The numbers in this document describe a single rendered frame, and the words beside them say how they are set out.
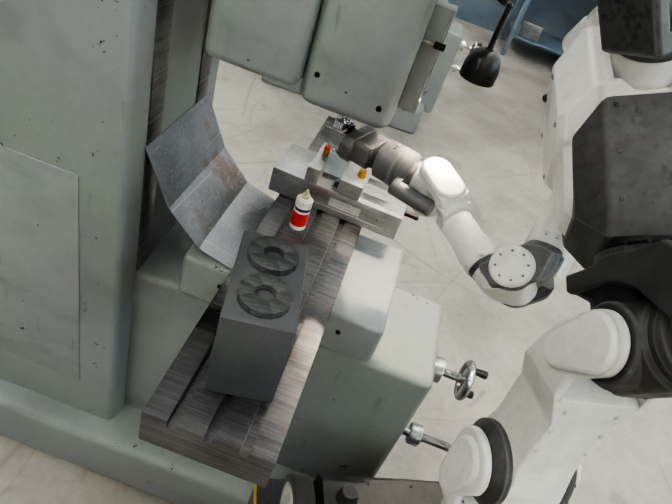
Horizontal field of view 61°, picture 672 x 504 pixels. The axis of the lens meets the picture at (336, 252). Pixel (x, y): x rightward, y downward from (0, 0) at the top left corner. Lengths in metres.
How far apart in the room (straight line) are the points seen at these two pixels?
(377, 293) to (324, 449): 0.54
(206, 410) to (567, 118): 0.71
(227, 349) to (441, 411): 1.63
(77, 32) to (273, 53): 0.34
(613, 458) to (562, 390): 1.96
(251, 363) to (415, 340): 0.67
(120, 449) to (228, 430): 0.89
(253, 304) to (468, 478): 0.45
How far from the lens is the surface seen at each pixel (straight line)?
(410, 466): 2.26
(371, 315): 1.35
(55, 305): 1.60
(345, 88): 1.11
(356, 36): 1.08
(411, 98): 1.18
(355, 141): 1.19
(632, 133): 0.82
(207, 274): 1.37
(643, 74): 0.83
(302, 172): 1.46
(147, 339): 1.64
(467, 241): 1.08
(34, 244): 1.49
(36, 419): 1.93
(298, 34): 1.08
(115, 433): 1.87
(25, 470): 2.06
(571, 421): 0.93
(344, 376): 1.47
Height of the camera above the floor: 1.80
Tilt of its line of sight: 38 degrees down
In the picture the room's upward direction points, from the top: 20 degrees clockwise
